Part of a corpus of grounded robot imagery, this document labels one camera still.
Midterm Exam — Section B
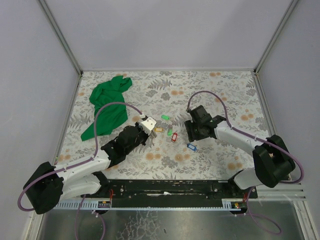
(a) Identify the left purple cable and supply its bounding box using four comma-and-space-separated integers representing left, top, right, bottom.
18, 101, 147, 213

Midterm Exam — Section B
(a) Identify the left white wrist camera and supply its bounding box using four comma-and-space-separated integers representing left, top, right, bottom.
139, 116, 157, 135

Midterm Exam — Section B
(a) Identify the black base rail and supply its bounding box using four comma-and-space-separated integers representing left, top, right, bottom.
86, 179, 258, 209

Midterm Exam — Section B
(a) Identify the yellow key tag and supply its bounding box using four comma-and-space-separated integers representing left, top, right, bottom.
154, 127, 165, 133

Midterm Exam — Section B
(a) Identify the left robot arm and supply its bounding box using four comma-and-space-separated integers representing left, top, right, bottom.
23, 118, 156, 215

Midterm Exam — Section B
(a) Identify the dark green key tag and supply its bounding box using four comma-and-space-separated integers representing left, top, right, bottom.
167, 125, 173, 137

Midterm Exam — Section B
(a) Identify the blue key tag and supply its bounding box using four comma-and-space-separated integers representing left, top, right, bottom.
187, 143, 197, 152

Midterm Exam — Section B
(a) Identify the purple cable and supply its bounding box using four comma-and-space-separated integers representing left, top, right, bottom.
186, 90, 305, 235
18, 101, 147, 213

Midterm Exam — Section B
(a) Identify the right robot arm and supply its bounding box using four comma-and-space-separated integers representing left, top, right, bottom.
184, 105, 296, 190

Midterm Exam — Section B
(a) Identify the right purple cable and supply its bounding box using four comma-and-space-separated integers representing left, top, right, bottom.
186, 90, 305, 235

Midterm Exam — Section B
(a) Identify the red key tag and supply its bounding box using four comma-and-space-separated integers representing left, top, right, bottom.
171, 132, 178, 143

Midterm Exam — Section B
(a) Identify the floral table mat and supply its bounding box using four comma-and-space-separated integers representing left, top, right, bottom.
51, 70, 288, 181

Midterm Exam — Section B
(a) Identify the aluminium frame rail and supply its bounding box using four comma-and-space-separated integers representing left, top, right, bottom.
34, 179, 308, 201

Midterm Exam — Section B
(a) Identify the light green key tag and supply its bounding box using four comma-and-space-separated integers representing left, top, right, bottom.
161, 115, 170, 120

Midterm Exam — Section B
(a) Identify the green cloth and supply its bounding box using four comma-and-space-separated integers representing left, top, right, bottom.
80, 75, 133, 141

